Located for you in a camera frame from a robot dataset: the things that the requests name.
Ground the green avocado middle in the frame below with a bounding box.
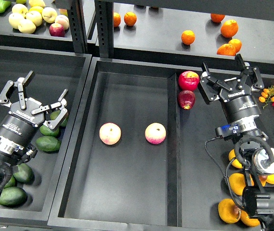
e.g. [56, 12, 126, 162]
[39, 125, 60, 137]

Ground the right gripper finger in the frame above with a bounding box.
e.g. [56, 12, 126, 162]
[199, 62, 233, 104]
[235, 54, 264, 91]

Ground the pale pink apple left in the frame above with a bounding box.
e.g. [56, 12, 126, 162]
[99, 122, 121, 145]

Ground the orange shelf top right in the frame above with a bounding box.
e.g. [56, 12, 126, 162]
[210, 13, 225, 23]

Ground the dark green avocado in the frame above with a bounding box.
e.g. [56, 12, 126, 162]
[13, 163, 34, 184]

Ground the yellow pear middle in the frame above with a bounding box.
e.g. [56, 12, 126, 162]
[250, 175, 267, 186]

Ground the red apple on shelf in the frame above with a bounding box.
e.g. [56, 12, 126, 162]
[49, 23, 65, 37]

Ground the dark red apple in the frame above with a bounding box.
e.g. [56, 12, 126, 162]
[177, 90, 196, 110]

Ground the orange right small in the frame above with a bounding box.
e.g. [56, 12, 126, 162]
[228, 38, 242, 53]

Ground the yellow lemon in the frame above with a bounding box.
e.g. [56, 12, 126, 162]
[29, 6, 44, 14]

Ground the pale yellow pear centre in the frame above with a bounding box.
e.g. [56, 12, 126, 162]
[26, 11, 43, 27]

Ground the bright red apple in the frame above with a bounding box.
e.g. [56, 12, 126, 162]
[178, 71, 199, 91]

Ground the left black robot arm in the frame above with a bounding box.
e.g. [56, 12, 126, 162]
[0, 71, 68, 194]

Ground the black tray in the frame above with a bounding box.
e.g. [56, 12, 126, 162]
[0, 46, 91, 226]
[47, 56, 274, 231]

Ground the peach on shelf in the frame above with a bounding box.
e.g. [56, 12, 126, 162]
[55, 14, 70, 31]

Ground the pale yellow pear right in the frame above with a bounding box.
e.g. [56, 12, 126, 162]
[41, 7, 58, 24]

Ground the black left tray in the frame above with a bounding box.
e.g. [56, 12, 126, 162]
[0, 46, 91, 226]

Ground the green avocado bottom left lower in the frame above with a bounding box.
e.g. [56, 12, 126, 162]
[0, 187, 27, 207]

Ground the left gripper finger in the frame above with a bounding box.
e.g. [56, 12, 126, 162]
[31, 89, 68, 130]
[0, 70, 36, 110]

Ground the green pepper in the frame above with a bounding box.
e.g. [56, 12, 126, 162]
[0, 0, 12, 13]

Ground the large orange right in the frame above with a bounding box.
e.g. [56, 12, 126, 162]
[221, 19, 238, 38]

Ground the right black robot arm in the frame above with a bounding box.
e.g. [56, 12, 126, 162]
[199, 54, 274, 231]

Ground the green avocado bottom left upper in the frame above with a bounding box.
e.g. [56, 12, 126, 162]
[4, 176, 16, 189]

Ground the yellow pear near arm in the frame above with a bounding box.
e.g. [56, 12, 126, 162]
[229, 173, 246, 196]

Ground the pale pink apple right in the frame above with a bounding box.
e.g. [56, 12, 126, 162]
[145, 123, 166, 144]

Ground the yellow pear upper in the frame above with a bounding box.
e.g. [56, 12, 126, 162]
[228, 149, 242, 169]

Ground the yellow pear brown spot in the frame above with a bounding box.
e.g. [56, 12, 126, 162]
[218, 198, 241, 224]

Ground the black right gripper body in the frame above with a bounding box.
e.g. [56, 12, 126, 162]
[220, 84, 261, 123]

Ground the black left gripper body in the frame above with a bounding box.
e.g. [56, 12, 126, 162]
[0, 98, 45, 147]

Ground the black centre tray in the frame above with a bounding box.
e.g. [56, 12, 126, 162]
[47, 56, 274, 231]

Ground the orange on shelf centre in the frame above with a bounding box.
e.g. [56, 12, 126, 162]
[181, 30, 195, 45]

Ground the pale pink apple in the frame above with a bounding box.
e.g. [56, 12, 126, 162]
[99, 122, 121, 145]
[145, 123, 166, 144]

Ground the pale yellow pear left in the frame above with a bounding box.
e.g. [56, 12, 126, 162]
[8, 13, 24, 29]

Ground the pale yellow pear front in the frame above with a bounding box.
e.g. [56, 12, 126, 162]
[17, 19, 37, 34]

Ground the orange right front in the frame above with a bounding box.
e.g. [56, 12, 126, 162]
[217, 43, 237, 56]

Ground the green avocado top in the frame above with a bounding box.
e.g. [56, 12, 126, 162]
[50, 110, 69, 127]

